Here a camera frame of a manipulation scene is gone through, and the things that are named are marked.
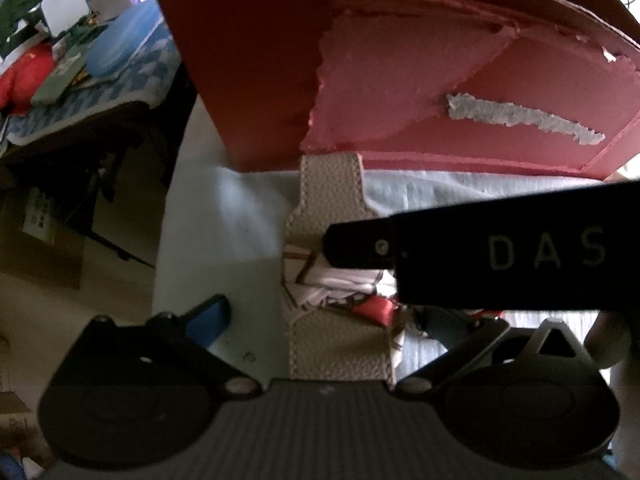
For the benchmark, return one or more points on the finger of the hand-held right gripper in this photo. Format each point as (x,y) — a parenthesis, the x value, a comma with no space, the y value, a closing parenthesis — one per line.
(357,245)

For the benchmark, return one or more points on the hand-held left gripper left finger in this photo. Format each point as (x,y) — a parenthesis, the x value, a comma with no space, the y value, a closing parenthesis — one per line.
(207,321)

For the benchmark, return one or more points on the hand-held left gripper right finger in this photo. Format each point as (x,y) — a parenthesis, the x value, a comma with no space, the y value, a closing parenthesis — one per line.
(447,332)

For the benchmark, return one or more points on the beige leather pouch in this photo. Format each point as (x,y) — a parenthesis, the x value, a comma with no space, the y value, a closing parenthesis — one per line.
(330,190)

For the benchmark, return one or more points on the red cardboard box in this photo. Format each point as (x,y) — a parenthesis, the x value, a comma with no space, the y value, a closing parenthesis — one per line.
(260,60)

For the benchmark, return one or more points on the person's right hand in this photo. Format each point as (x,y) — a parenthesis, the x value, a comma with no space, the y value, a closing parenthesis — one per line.
(607,340)

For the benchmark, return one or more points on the white printed scarf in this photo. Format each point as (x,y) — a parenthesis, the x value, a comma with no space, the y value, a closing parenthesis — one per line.
(340,285)

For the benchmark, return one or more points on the brown cardboard box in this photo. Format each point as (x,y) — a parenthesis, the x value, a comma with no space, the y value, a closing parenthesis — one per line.
(45,235)

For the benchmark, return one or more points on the dark table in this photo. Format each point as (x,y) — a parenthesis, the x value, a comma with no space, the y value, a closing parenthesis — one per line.
(100,130)

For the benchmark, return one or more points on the green flat box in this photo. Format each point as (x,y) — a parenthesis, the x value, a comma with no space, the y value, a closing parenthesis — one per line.
(65,75)

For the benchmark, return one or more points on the blue round lid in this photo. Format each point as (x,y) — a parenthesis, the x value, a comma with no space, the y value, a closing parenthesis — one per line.
(125,35)

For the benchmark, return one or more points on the red cloth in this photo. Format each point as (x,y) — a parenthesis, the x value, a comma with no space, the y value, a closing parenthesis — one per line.
(25,77)

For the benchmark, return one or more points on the white square box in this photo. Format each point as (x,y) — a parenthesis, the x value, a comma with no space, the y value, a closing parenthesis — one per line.
(65,7)

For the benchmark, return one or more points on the green cloth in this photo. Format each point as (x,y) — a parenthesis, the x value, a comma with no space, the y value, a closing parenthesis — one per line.
(25,0)

